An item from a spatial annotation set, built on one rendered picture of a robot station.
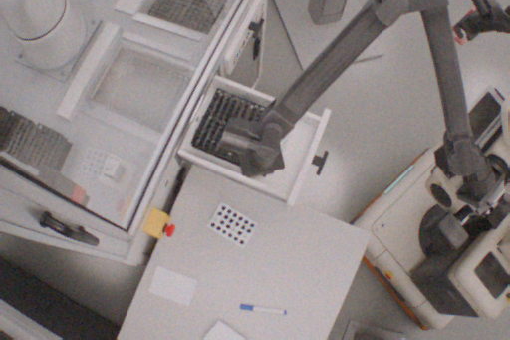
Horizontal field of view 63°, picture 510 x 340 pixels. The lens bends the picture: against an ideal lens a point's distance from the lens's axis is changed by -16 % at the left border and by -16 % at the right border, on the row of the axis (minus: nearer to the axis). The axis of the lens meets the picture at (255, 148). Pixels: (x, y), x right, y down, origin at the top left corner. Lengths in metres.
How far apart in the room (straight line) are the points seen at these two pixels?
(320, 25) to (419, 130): 0.74
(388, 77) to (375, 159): 0.45
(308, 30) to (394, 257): 1.22
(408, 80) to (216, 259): 1.52
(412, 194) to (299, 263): 0.78
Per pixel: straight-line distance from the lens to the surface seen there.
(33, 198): 0.67
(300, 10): 2.56
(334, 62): 0.94
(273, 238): 1.43
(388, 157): 2.36
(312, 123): 1.42
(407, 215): 2.04
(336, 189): 2.26
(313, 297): 1.43
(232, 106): 1.40
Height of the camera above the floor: 2.18
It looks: 74 degrees down
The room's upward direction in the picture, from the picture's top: 5 degrees clockwise
